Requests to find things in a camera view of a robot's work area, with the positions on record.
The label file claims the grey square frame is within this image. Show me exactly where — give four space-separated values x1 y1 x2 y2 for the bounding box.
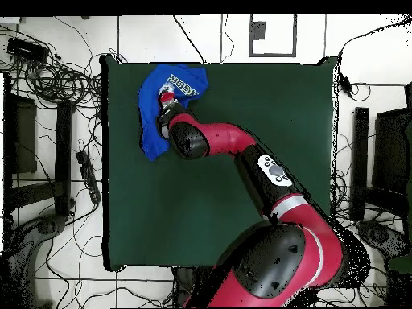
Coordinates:
248 14 298 58

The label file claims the dark green table cloth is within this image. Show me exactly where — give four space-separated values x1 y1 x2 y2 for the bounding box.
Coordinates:
100 53 338 270

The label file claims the black cable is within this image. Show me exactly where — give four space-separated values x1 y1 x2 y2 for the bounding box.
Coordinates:
172 14 206 64

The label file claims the blue printed t-shirt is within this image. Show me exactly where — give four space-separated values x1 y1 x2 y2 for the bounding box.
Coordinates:
138 63 209 162

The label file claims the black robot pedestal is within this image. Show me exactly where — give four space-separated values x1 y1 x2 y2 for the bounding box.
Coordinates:
171 266 197 308

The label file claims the black electronics box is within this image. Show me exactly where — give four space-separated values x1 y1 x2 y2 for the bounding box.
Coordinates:
6 36 50 64

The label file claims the black power strip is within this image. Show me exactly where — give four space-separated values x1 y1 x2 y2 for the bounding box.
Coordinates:
76 150 103 204

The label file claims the black power adapter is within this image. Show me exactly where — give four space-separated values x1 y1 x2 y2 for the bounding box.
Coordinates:
337 72 354 97

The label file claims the black wooden furniture frame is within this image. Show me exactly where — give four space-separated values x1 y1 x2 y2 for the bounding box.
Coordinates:
2 72 76 223
349 81 412 223

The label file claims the black chair base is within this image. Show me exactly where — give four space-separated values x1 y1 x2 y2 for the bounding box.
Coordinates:
356 220 412 274
6 213 67 290

